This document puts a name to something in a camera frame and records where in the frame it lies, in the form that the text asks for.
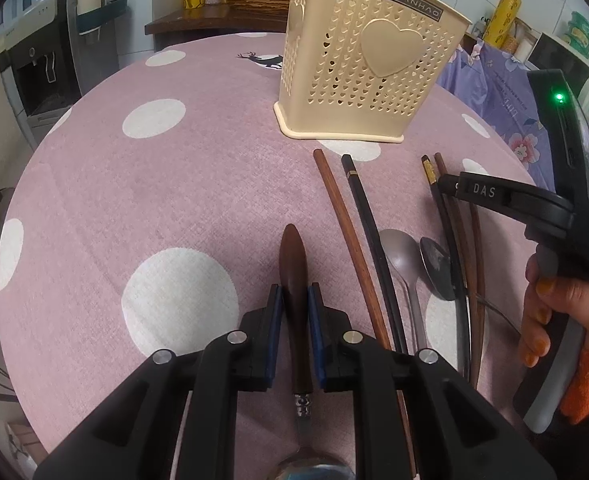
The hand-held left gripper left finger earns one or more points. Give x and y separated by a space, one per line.
274 340

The shiny metal spoon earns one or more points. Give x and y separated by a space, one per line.
437 270

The brown wooden chopstick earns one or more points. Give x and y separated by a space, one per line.
344 230
460 232

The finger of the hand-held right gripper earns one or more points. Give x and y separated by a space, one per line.
504 195

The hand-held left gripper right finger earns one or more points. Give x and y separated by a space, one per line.
315 340

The purple floral cloth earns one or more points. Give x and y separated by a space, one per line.
504 110

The white microwave oven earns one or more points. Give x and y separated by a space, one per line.
559 55

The yellow wrap roll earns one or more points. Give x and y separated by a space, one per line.
502 20

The matte metal spoon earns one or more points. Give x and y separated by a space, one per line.
399 255

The black chopstick with gold band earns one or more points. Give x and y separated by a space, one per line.
455 270

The plain black chopstick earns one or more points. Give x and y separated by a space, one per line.
369 230

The water dispenser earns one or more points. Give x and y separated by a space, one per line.
34 50

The cream perforated utensil holder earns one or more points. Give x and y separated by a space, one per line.
354 90

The pink polka dot tablecloth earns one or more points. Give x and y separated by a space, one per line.
174 200

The dark wooden side table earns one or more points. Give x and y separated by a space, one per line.
199 22

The green food container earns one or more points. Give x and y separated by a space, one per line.
581 22
585 46

